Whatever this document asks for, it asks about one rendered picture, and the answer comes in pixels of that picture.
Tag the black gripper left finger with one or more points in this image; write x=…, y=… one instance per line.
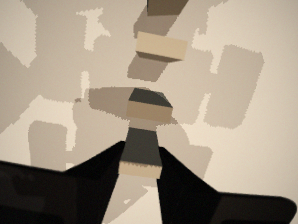
x=80, y=195

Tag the tan domino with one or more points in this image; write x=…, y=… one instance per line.
x=160, y=48
x=149, y=105
x=141, y=156
x=165, y=7

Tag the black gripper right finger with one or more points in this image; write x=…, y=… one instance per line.
x=186, y=199

